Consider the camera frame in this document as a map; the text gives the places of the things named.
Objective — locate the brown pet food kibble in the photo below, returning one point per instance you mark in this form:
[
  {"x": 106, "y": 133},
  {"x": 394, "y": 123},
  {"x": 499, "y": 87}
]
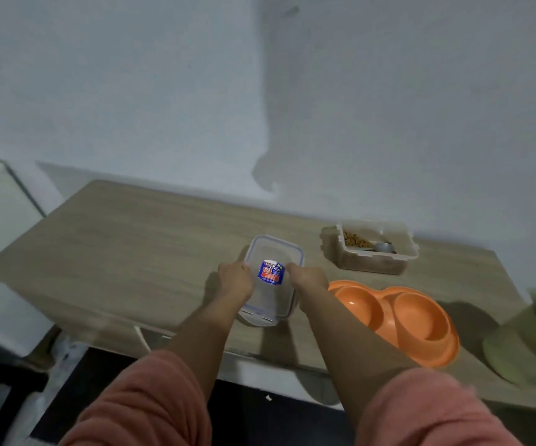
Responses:
[{"x": 356, "y": 240}]

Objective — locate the clear plastic food container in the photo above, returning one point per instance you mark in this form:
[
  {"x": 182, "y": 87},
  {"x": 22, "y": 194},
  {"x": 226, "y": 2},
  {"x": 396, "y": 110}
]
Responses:
[{"x": 263, "y": 320}]

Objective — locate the clear plastic container lid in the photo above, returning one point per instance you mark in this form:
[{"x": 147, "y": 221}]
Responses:
[{"x": 272, "y": 274}]

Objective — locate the white open container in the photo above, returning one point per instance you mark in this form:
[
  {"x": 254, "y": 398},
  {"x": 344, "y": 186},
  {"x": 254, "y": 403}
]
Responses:
[{"x": 372, "y": 255}]

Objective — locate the green pet feeder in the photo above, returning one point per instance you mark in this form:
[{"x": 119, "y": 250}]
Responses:
[{"x": 528, "y": 343}]

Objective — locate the person's right forearm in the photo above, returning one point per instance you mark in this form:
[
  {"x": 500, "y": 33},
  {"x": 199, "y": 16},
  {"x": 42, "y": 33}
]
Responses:
[{"x": 388, "y": 366}]

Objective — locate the person's left forearm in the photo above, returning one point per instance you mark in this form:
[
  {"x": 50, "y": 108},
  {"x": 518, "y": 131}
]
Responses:
[{"x": 156, "y": 371}]

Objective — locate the person's right hand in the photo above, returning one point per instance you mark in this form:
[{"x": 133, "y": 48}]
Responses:
[{"x": 308, "y": 279}]

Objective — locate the person's left hand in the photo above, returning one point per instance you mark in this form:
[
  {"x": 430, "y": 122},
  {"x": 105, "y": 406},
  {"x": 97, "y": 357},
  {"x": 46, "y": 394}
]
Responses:
[{"x": 233, "y": 279}]

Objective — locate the wooden table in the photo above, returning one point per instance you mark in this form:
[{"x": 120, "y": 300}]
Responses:
[{"x": 156, "y": 255}]

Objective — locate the metal measuring scoop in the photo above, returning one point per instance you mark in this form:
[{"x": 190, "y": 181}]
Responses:
[{"x": 384, "y": 247}]

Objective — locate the orange double pet bowl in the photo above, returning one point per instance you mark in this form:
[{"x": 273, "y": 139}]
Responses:
[{"x": 402, "y": 320}]

